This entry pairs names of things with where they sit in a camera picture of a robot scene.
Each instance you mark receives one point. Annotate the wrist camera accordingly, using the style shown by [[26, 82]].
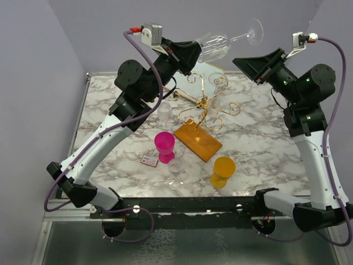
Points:
[[299, 42], [150, 35]]

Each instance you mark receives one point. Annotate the small clear stemmed glass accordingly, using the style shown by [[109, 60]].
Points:
[[175, 168]]

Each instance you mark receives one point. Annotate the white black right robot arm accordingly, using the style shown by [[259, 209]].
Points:
[[328, 205]]

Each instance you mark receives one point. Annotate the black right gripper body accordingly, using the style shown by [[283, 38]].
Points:
[[281, 78]]

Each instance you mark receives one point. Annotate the pink plastic goblet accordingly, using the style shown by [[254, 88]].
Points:
[[165, 143]]

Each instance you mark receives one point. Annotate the wooden rack base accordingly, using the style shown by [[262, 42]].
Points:
[[198, 140]]

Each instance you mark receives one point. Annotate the clear round wine glass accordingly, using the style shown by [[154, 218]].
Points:
[[215, 46]]

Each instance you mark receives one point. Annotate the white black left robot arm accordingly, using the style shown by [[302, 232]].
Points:
[[139, 87]]

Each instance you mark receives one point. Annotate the black mounting rail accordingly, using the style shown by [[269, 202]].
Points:
[[180, 213]]

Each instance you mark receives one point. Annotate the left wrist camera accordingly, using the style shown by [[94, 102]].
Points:
[[150, 35]]

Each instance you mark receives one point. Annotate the yellow plastic goblet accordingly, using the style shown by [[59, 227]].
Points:
[[223, 169]]

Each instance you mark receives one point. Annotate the gold wire wine glass rack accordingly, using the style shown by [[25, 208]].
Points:
[[205, 103]]

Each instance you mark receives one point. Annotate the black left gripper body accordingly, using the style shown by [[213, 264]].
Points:
[[167, 66]]

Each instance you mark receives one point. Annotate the gold framed whiteboard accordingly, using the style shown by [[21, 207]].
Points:
[[201, 82]]

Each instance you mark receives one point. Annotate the hanging clear glass on rack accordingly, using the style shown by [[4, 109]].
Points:
[[219, 81]]

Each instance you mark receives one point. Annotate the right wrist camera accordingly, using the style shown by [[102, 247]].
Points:
[[299, 42]]

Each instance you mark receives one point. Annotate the small red white box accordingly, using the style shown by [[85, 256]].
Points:
[[149, 160]]

